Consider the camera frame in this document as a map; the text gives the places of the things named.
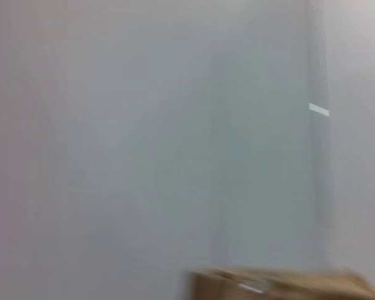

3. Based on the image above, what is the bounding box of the khaki canvas food bag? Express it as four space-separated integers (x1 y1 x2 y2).
187 267 375 300

